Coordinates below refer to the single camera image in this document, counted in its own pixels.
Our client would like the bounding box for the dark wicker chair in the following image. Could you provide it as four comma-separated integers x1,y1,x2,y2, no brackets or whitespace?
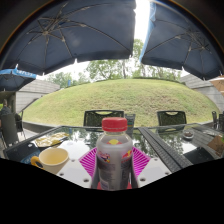
0,113,21,148

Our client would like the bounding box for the person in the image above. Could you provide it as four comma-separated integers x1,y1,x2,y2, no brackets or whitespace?
0,98,13,128

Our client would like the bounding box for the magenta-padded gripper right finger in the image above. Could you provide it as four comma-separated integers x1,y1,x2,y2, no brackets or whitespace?
129,146,173,189

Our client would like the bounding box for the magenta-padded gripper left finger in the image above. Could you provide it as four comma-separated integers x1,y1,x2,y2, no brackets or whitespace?
55,146,100,190

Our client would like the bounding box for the yellow snack packet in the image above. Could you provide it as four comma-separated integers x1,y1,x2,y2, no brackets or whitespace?
33,131,71,149

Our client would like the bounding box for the grey wooden building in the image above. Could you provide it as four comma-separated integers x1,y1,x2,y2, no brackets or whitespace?
179,73,224,113
0,78,61,114

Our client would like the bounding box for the clear red-capped drink bottle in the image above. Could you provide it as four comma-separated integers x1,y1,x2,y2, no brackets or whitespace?
95,116,134,192

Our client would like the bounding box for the cream cup with yellow handle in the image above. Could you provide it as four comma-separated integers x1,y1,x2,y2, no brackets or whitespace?
30,147,70,175

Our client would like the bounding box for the large navy patio umbrella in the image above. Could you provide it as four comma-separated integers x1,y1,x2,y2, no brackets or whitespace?
0,0,137,77

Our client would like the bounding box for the navy umbrella with blue rim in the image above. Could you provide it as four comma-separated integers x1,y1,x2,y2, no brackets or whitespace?
0,67,37,92

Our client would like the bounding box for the navy umbrella with light-blue flap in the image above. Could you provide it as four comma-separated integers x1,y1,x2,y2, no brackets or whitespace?
139,1,224,81

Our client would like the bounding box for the black mesh-back chair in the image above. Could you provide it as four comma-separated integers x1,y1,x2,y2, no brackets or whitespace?
82,109,125,129
156,110,188,127

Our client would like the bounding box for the black slatted chair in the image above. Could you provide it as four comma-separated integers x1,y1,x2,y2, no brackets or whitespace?
211,110,224,132

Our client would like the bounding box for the small round ashtray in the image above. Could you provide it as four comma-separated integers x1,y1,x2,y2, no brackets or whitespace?
182,128,195,140

